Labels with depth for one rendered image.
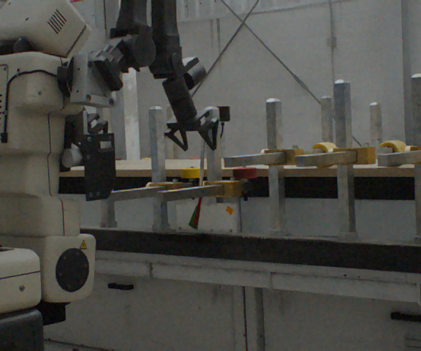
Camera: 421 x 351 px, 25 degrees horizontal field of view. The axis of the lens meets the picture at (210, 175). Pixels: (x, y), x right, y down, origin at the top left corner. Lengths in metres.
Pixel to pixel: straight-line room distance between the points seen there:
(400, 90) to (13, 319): 8.91
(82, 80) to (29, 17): 0.23
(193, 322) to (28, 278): 1.64
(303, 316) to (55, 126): 1.31
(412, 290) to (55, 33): 1.23
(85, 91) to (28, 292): 0.47
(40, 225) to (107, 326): 1.70
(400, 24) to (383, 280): 8.02
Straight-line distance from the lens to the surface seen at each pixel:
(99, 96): 2.20
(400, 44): 10.70
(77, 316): 4.06
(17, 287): 2.02
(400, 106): 10.68
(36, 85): 2.22
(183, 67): 2.39
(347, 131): 2.83
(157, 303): 3.72
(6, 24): 2.37
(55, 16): 2.32
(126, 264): 3.48
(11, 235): 2.36
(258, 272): 3.09
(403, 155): 2.51
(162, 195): 2.89
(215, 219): 3.13
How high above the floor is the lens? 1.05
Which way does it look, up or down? 3 degrees down
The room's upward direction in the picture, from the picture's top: 3 degrees counter-clockwise
